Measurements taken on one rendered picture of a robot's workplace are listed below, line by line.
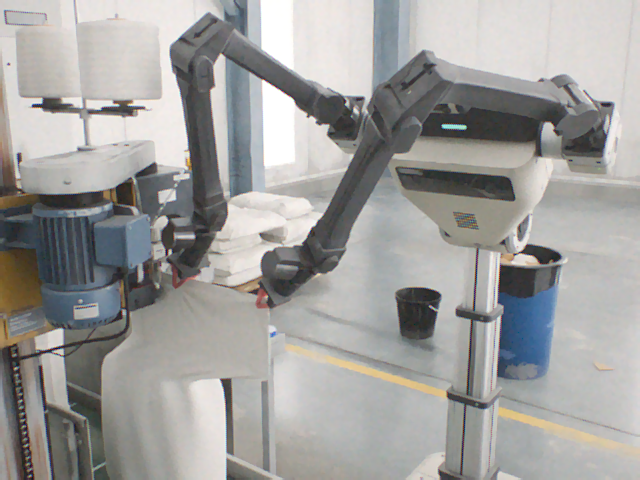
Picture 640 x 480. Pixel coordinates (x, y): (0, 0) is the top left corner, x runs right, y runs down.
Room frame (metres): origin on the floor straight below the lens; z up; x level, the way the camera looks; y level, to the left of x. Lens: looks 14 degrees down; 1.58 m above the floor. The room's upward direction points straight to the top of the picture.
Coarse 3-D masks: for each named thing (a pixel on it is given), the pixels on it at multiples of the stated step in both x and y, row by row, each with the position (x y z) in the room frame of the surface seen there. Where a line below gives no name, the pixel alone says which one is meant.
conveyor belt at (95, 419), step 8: (72, 408) 2.17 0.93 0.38; (80, 408) 2.17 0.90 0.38; (88, 408) 2.17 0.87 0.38; (88, 416) 2.11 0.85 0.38; (96, 416) 2.11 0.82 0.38; (96, 424) 2.06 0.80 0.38; (96, 432) 2.00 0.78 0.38; (96, 440) 1.95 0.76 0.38; (96, 448) 1.90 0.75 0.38; (104, 448) 1.90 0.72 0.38; (96, 456) 1.86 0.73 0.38; (104, 456) 1.86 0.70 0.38; (96, 464) 1.81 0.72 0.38; (104, 464) 1.81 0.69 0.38; (96, 472) 1.77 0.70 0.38; (104, 472) 1.77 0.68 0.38
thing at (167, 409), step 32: (160, 288) 1.61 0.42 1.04; (192, 288) 1.54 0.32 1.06; (224, 288) 1.48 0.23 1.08; (160, 320) 1.61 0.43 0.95; (192, 320) 1.55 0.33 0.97; (224, 320) 1.48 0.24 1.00; (256, 320) 1.42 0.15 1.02; (128, 352) 1.65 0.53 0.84; (160, 352) 1.60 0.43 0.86; (192, 352) 1.55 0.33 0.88; (224, 352) 1.48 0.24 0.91; (256, 352) 1.42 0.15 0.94; (128, 384) 1.60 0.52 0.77; (160, 384) 1.53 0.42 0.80; (192, 384) 1.51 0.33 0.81; (128, 416) 1.60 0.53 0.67; (160, 416) 1.52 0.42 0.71; (192, 416) 1.50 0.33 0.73; (224, 416) 1.58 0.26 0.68; (128, 448) 1.60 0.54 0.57; (160, 448) 1.53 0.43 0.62; (192, 448) 1.50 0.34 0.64; (224, 448) 1.57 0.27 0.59
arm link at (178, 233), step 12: (192, 216) 1.51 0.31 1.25; (216, 216) 1.47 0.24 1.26; (168, 228) 1.45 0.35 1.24; (180, 228) 1.45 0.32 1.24; (192, 228) 1.47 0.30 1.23; (204, 228) 1.48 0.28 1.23; (216, 228) 1.49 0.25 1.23; (168, 240) 1.45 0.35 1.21; (180, 240) 1.45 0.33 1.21; (192, 240) 1.47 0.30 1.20
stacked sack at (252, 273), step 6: (246, 270) 4.42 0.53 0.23; (252, 270) 4.46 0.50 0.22; (258, 270) 4.51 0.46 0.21; (216, 276) 4.31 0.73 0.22; (222, 276) 4.28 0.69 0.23; (228, 276) 4.29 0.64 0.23; (234, 276) 4.31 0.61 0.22; (240, 276) 4.35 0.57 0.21; (246, 276) 4.39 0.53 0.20; (252, 276) 4.43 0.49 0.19; (258, 276) 4.50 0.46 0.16; (216, 282) 4.31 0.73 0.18; (222, 282) 4.27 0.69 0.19; (228, 282) 4.26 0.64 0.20; (234, 282) 4.28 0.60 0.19; (240, 282) 4.33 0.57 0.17
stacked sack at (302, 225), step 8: (304, 216) 5.03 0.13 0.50; (312, 216) 5.04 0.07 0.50; (320, 216) 5.08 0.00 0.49; (288, 224) 4.79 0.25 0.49; (296, 224) 4.80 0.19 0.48; (304, 224) 4.86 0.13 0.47; (312, 224) 4.95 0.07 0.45; (264, 232) 4.75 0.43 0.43; (272, 232) 4.73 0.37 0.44; (280, 232) 4.69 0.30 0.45; (288, 232) 4.68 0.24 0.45; (296, 232) 4.76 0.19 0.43; (304, 232) 4.87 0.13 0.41; (280, 240) 4.70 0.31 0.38
